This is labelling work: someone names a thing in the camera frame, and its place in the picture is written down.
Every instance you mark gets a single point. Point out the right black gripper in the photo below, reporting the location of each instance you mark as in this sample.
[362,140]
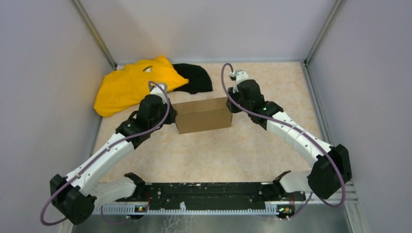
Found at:
[231,107]

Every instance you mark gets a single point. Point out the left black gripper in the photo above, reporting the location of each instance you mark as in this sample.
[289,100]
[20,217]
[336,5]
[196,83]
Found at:
[172,116]

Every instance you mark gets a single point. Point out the brown cardboard box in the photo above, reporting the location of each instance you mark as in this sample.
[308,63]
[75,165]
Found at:
[202,115]

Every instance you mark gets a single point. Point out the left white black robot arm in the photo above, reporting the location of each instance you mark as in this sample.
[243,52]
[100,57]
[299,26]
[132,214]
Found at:
[93,173]

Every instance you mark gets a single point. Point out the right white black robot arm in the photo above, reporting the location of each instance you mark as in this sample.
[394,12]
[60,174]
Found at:
[330,167]

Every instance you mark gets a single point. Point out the yellow shirt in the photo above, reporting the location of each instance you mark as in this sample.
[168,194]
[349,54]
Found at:
[126,87]

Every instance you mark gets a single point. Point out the black cloth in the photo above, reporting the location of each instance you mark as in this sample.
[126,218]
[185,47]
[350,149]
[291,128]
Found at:
[199,79]

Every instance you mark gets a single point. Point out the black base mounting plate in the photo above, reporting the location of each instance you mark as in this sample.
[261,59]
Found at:
[210,196]

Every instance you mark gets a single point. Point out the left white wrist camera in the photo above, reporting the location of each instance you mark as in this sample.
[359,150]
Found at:
[159,89]

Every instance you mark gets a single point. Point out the aluminium frame rail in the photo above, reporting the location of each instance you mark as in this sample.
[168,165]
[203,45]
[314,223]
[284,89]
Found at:
[273,208]

